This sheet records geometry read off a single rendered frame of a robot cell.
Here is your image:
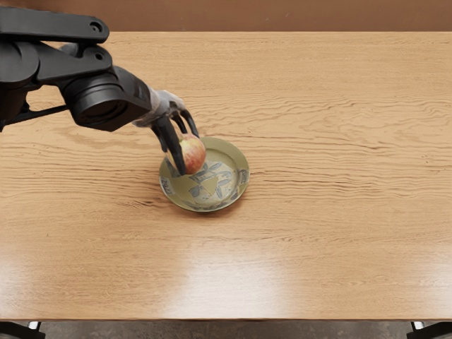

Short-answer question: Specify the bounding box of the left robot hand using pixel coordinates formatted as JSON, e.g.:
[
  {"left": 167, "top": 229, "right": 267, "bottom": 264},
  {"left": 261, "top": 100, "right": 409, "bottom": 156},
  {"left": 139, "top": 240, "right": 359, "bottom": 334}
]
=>
[{"left": 132, "top": 89, "right": 200, "bottom": 177}]

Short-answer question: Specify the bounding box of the red-yellow apple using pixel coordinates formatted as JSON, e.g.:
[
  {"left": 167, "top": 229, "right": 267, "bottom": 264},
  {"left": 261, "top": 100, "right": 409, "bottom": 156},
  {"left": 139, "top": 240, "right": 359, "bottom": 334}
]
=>
[{"left": 179, "top": 133, "right": 207, "bottom": 176}]

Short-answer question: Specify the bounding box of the green plate with blue pattern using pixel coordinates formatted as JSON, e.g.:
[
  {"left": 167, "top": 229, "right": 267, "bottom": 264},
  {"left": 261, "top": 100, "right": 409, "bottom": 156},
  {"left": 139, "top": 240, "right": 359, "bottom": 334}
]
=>
[{"left": 159, "top": 136, "right": 251, "bottom": 213}]

